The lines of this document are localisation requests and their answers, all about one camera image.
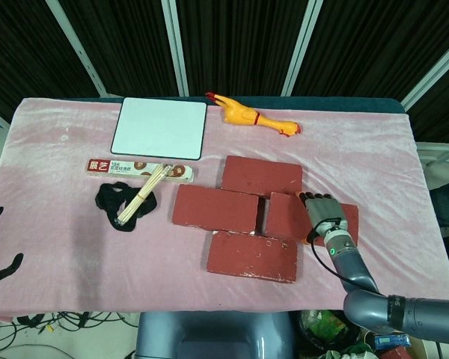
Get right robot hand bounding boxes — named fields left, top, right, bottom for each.
left=297, top=190, right=349, bottom=246

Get red brick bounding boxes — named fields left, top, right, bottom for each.
left=205, top=230, right=299, bottom=284
left=171, top=183, right=261, bottom=236
left=220, top=155, right=304, bottom=197
left=263, top=191, right=359, bottom=248

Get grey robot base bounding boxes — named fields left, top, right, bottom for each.
left=135, top=310, right=299, bottom=359

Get pink tablecloth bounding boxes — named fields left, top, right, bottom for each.
left=0, top=96, right=449, bottom=322

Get teal table edge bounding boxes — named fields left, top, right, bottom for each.
left=97, top=94, right=409, bottom=114

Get green rubbish bag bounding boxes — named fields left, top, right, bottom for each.
left=299, top=309, right=362, bottom=359

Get yellow rubber chicken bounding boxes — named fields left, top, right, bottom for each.
left=205, top=91, right=303, bottom=138

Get grey side shelf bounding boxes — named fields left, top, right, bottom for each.
left=415, top=141, right=449, bottom=170

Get baking paper box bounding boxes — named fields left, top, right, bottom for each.
left=85, top=159, right=195, bottom=183

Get blue packet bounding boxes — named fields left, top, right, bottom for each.
left=373, top=333, right=412, bottom=351

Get bundle of wooden sticks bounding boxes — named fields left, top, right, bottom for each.
left=116, top=164, right=171, bottom=225

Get white board black rim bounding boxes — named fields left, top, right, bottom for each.
left=110, top=96, right=207, bottom=160

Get black pleated curtain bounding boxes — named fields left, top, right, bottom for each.
left=0, top=0, right=449, bottom=143

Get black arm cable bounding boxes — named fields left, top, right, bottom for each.
left=306, top=224, right=347, bottom=286

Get floor cables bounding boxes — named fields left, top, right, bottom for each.
left=0, top=309, right=140, bottom=340

